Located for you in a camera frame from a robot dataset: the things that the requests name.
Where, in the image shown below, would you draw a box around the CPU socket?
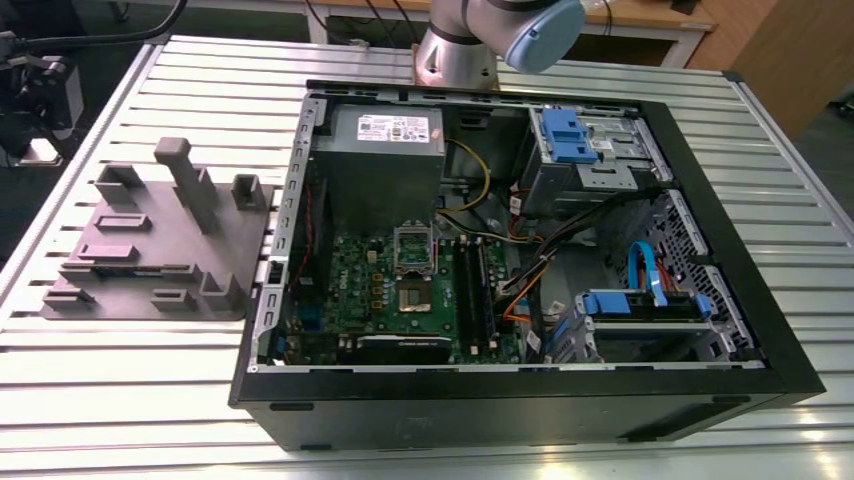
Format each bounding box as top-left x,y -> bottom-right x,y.
396,278 -> 440,315

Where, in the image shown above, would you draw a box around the dark RAM stick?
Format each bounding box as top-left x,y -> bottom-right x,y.
91,268 -> 167,279

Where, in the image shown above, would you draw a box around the grey parts rack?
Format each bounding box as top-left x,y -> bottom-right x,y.
37,137 -> 279,324

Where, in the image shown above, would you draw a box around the black case fan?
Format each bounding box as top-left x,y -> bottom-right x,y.
291,174 -> 334,306

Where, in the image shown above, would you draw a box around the grey power supply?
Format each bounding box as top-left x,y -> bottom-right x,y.
311,103 -> 447,236

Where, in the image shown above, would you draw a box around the green motherboard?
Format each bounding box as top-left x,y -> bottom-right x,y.
286,232 -> 530,366

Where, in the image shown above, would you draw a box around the metal socket cover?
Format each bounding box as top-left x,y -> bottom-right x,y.
391,222 -> 440,277

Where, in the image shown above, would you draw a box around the black graphics card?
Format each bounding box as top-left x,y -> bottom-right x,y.
335,331 -> 454,366

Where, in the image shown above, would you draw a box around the black RAM slot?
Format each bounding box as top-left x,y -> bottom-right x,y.
467,238 -> 494,351
452,238 -> 478,351
460,238 -> 486,351

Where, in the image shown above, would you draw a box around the blue plastic drive rails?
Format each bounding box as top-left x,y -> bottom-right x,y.
542,108 -> 601,165

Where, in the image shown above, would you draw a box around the grey metal drive cage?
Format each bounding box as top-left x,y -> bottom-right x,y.
518,105 -> 674,217

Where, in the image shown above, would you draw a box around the black PC case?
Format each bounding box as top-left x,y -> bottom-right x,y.
226,77 -> 829,454

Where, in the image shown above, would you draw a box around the blue disk carrier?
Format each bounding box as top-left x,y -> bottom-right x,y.
581,291 -> 714,324

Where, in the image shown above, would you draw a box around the grey metal disk bay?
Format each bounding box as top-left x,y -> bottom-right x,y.
570,288 -> 727,365

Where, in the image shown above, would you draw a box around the wooden cabinet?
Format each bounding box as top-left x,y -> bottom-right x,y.
686,0 -> 854,146

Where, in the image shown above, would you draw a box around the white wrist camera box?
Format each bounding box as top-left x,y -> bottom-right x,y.
19,54 -> 87,167

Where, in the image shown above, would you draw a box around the black camera cable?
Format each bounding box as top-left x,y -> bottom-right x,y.
0,0 -> 192,51

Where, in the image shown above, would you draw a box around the red twisted wire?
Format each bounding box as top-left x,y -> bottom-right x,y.
295,182 -> 318,289

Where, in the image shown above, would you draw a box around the black cable with silver plug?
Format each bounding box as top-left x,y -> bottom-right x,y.
350,0 -> 410,50

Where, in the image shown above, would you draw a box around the yellow wire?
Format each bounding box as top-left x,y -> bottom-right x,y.
438,137 -> 494,215

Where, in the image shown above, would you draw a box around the white and black wire bundle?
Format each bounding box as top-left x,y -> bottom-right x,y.
438,208 -> 543,247

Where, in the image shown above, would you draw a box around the blue SATA wire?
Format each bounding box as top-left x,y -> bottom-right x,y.
626,240 -> 670,308

